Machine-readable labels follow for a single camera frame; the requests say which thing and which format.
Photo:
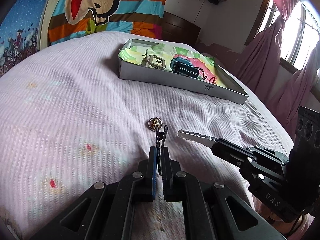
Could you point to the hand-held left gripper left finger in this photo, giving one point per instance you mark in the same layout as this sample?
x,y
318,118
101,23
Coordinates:
x,y
153,175

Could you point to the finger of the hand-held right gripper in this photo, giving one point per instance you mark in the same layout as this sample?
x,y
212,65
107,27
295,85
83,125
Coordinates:
x,y
230,153
270,155

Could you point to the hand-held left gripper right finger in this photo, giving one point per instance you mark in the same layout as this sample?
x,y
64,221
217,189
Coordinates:
x,y
167,180

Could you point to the silver wavy hair clip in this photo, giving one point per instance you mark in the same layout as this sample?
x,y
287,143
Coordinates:
x,y
195,136

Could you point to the grey shallow box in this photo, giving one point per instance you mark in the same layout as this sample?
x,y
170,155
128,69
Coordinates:
x,y
175,80

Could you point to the beige hair claw clip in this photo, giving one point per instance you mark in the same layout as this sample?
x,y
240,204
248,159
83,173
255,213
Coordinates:
x,y
156,61

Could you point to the pink curtain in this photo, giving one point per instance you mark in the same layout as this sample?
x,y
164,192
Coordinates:
x,y
265,55
297,95

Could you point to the window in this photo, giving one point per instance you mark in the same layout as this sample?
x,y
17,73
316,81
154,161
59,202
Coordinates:
x,y
297,32

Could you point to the dark wooden headboard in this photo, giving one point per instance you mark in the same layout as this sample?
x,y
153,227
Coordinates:
x,y
180,28

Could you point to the striped monkey print cloth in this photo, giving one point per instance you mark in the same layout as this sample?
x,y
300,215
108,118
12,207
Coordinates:
x,y
135,12

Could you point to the blue printed fabric wardrobe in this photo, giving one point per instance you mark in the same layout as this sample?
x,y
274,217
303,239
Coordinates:
x,y
17,35

